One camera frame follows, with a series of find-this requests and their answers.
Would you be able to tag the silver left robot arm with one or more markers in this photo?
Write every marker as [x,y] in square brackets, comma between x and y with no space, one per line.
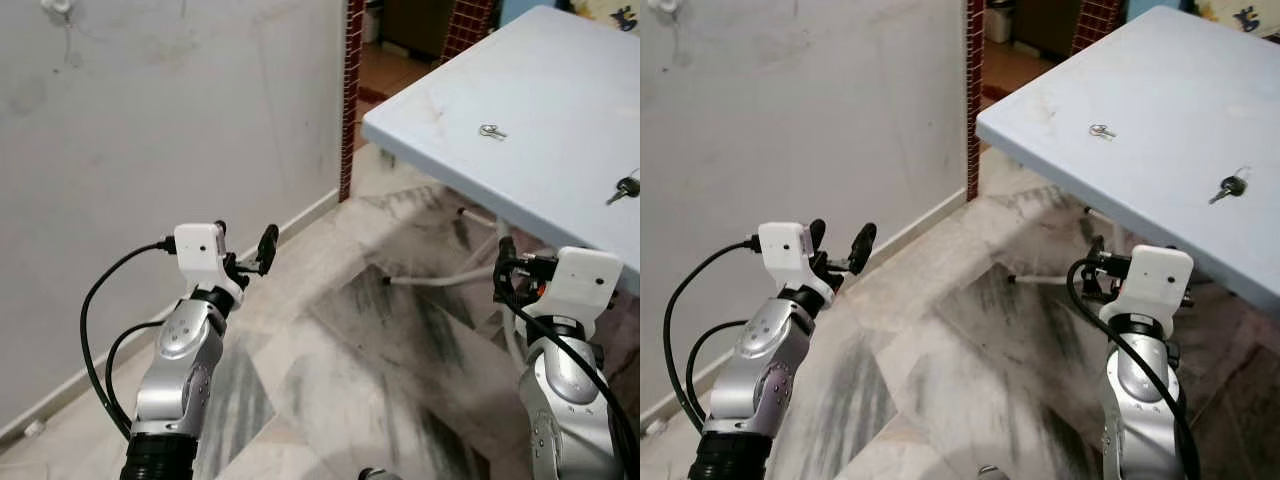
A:
[180,375]
[760,380]

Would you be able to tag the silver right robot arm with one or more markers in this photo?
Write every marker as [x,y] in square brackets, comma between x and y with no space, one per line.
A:
[1135,410]
[560,410]

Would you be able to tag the small silver key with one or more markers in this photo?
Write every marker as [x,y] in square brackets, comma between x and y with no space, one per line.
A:
[1101,131]
[491,131]

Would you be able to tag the key with black head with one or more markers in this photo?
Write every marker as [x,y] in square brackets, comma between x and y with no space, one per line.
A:
[1230,187]
[627,186]

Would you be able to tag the narrow red tiled column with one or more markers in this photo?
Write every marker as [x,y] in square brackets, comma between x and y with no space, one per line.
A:
[349,100]
[975,100]

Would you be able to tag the small white floor object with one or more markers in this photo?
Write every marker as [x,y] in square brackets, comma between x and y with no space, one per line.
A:
[33,428]
[655,428]

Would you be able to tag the wide red tiled column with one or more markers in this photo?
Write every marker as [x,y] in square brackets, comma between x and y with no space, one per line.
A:
[468,25]
[1096,22]

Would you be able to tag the dark brown cabinet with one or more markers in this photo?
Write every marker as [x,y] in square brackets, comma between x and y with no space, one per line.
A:
[410,25]
[1030,20]

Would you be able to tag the grey robot foot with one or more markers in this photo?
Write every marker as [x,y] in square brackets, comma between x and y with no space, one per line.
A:
[378,474]

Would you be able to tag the colourful printed cloth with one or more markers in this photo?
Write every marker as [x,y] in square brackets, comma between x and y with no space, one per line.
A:
[1240,18]
[612,14]

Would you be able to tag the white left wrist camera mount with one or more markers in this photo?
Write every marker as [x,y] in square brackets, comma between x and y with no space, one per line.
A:
[788,255]
[203,255]

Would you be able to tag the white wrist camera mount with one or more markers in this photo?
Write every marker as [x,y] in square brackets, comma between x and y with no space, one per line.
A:
[203,255]
[788,255]
[1150,282]
[580,282]

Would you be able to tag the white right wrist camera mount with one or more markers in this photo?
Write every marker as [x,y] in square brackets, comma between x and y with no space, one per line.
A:
[1150,282]
[580,282]

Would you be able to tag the white metal table leg frame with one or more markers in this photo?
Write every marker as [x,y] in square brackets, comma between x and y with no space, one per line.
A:
[1045,278]
[440,280]

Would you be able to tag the white wall hook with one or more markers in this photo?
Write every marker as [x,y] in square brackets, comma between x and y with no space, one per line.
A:
[58,7]
[663,6]

